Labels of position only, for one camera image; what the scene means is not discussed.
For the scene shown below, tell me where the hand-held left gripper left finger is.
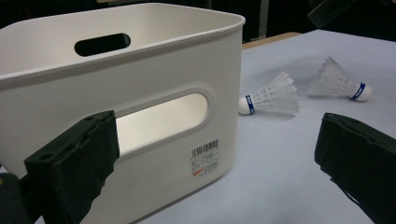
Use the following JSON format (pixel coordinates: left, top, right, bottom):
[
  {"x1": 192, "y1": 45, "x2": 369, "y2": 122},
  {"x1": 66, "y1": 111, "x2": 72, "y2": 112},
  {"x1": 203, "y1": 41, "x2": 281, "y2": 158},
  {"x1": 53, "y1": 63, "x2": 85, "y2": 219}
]
[{"x1": 23, "y1": 109, "x2": 120, "y2": 224}]

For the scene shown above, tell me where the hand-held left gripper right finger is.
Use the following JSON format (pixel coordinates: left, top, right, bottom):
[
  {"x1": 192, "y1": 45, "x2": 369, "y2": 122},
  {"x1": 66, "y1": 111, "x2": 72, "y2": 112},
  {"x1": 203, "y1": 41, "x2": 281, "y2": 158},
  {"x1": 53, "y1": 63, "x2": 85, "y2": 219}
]
[{"x1": 313, "y1": 112, "x2": 396, "y2": 224}]

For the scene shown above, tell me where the white shuttlecock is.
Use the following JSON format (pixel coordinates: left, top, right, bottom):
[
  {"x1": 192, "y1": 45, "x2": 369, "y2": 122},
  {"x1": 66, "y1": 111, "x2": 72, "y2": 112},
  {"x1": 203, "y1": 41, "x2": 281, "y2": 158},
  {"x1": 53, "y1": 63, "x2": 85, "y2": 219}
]
[
  {"x1": 238, "y1": 71, "x2": 301, "y2": 118},
  {"x1": 307, "y1": 56, "x2": 375, "y2": 103}
]

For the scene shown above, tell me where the white plastic bin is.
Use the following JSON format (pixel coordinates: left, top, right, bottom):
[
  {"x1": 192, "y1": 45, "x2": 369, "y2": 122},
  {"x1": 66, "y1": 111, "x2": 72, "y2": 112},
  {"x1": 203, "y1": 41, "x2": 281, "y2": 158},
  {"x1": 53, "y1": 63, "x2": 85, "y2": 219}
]
[{"x1": 0, "y1": 3, "x2": 247, "y2": 224}]

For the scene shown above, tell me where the white metal stand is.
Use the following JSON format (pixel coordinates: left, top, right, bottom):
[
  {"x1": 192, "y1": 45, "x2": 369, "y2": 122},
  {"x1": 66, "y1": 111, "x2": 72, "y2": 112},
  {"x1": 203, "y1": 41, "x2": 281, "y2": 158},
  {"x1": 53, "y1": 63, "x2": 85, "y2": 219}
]
[{"x1": 257, "y1": 0, "x2": 271, "y2": 37}]

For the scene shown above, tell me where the pale blue table mat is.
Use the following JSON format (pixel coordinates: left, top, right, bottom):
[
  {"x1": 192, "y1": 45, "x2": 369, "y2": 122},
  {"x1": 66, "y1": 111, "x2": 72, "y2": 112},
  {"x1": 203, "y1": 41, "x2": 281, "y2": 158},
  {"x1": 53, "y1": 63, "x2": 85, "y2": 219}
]
[{"x1": 34, "y1": 29, "x2": 396, "y2": 224}]

